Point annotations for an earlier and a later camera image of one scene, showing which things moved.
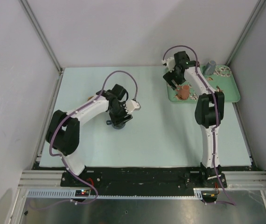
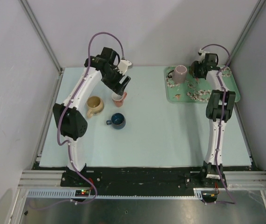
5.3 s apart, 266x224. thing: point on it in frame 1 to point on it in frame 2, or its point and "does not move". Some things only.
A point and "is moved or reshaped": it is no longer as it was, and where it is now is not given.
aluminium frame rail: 235,179 does not move
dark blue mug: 116,125 does not move
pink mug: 183,92 is moved or reshaped
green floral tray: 223,80 does not move
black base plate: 144,178 does not move
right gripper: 169,76 to 199,64
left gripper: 114,118 to 115,87
